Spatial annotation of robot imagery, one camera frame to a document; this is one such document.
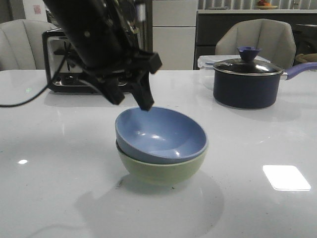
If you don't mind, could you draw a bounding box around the beige chair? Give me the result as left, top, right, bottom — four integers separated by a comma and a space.
0, 19, 56, 71
215, 19, 296, 69

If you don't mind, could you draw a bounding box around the dark blue saucepan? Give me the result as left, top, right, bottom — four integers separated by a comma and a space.
213, 62, 317, 109

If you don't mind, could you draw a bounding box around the fruit bowl on counter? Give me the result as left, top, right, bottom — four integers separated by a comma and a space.
256, 0, 278, 10

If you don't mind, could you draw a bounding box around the pink wall sign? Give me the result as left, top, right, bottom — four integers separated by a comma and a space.
33, 4, 41, 15

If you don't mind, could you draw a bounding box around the beige chair on right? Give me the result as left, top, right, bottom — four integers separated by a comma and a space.
215, 19, 296, 69

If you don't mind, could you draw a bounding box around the clear plastic food container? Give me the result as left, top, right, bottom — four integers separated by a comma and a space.
197, 55, 271, 89

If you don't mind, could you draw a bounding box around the black cable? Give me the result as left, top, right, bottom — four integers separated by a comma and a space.
0, 52, 100, 108

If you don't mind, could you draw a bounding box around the white refrigerator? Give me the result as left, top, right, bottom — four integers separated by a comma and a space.
152, 0, 199, 70

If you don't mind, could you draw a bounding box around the beige chair on left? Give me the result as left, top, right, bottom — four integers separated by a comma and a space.
0, 19, 56, 71

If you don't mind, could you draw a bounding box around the black chrome four-slot toaster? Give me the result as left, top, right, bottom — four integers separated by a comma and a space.
41, 27, 134, 94

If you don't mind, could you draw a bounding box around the blue plastic bowl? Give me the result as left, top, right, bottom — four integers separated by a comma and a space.
115, 107, 208, 164

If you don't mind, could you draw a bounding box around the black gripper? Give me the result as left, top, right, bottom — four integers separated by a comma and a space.
81, 50, 162, 111

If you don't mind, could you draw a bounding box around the glass pot lid blue knob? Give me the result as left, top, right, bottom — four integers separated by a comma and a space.
213, 47, 283, 76

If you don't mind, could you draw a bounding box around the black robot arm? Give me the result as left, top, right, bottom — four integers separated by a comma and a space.
45, 0, 162, 111

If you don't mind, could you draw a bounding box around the dark kitchen counter cabinet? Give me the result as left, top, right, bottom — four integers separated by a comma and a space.
194, 10, 317, 69

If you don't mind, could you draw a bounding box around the green plastic bowl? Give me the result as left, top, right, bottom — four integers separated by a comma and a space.
116, 143, 208, 186

